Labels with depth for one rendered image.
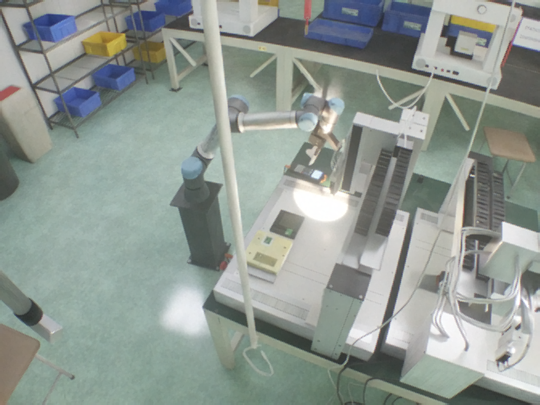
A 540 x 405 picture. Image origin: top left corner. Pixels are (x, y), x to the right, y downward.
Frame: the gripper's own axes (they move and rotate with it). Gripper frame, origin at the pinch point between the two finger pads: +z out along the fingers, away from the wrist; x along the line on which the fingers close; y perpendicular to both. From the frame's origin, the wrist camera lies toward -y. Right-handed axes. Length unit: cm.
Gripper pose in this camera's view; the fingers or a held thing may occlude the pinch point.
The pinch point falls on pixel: (315, 156)
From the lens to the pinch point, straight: 192.0
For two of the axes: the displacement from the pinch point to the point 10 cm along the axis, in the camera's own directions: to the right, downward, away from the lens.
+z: -2.3, 5.7, 7.9
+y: -8.5, -5.1, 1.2
